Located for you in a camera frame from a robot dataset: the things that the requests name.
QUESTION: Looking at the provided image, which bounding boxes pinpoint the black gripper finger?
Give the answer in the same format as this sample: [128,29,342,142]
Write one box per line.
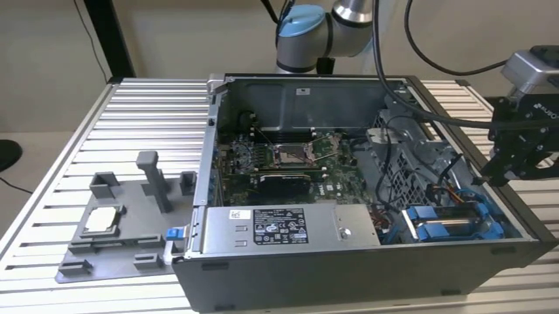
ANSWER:
[519,129,559,180]
[479,130,530,186]

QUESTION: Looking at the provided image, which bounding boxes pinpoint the blue disk wire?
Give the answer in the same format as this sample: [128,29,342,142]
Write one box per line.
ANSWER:
[454,176,490,201]

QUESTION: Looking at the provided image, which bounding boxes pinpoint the hard disk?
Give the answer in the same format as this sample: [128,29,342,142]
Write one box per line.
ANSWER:
[402,201,503,243]

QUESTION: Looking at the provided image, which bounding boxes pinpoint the grey metal disk bay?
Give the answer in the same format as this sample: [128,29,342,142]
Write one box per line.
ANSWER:
[352,88,503,245]

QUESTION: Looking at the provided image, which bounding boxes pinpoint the green motherboard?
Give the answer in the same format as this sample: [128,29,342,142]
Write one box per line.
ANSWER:
[216,130,380,207]

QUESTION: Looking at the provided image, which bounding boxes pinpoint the metal socket cover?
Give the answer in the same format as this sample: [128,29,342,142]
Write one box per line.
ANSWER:
[310,132,347,161]

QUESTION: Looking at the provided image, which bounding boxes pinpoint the grey power supply unit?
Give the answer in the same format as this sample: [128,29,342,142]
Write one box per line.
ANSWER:
[202,205,380,254]

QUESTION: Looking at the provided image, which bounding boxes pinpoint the CPU socket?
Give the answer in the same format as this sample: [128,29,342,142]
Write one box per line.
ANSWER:
[272,142,314,166]

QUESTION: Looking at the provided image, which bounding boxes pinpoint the black graphics card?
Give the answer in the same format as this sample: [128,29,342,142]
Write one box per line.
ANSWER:
[256,173,314,196]

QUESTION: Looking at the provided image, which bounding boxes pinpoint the thin metal locking lever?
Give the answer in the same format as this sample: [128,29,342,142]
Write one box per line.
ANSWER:
[252,125,275,145]

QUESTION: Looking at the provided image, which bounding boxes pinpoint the black open PC case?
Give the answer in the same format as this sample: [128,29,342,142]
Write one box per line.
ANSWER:
[172,73,555,313]

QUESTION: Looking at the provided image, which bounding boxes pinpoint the grey parts rack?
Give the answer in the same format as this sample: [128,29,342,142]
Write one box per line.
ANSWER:
[55,150,198,285]

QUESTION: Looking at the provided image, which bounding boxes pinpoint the silver CPU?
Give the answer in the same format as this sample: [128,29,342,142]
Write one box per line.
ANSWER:
[85,207,123,232]

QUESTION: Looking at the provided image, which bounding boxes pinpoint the black round base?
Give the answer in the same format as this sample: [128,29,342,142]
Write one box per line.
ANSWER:
[0,139,24,171]

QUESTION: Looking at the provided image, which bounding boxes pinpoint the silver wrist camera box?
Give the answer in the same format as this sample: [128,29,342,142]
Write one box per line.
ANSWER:
[499,45,559,97]

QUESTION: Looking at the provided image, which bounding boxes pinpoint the black disk power wire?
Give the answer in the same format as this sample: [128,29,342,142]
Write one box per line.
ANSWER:
[428,152,464,204]

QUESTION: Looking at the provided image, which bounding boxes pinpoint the black wire in case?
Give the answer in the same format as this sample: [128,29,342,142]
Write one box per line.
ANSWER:
[374,114,416,205]

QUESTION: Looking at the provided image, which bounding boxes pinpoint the thin black camera cable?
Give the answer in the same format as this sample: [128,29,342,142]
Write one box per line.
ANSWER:
[404,0,511,75]

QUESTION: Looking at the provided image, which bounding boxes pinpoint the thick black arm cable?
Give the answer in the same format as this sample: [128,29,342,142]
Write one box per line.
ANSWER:
[371,0,498,129]

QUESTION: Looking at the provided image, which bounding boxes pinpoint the black cables behind arm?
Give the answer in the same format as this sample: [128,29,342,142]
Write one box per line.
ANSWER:
[260,0,290,33]

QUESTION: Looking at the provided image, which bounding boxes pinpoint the black upright post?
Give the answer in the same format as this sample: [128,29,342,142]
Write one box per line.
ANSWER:
[85,0,136,79]

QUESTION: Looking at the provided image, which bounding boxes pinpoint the thin black wall wire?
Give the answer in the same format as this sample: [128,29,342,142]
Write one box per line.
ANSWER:
[73,0,110,82]

